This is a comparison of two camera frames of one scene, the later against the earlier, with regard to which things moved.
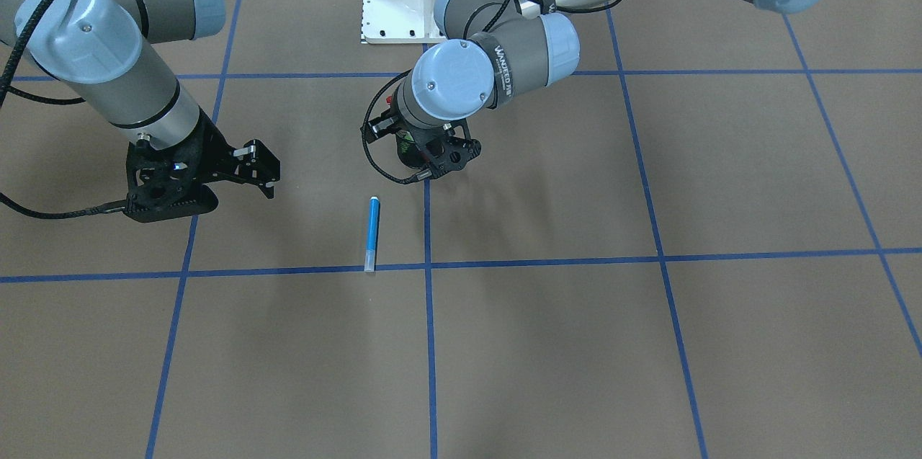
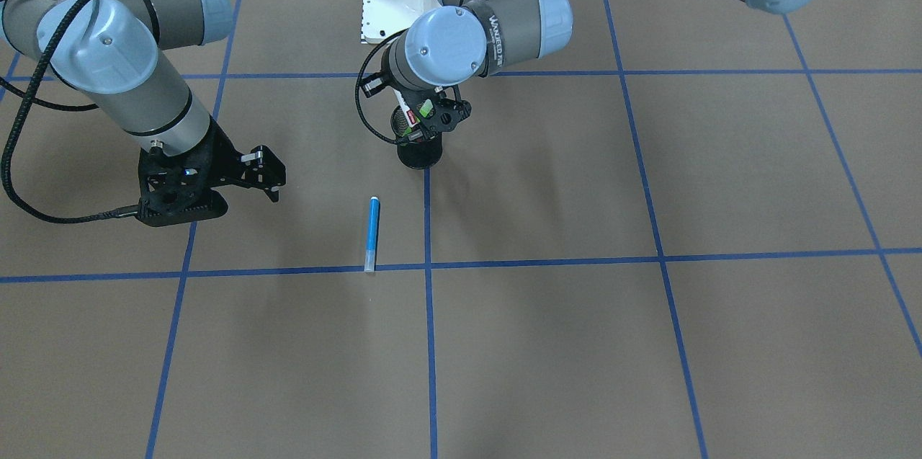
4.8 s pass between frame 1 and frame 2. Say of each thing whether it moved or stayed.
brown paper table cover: stayed
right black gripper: stayed
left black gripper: moved
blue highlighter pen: stayed
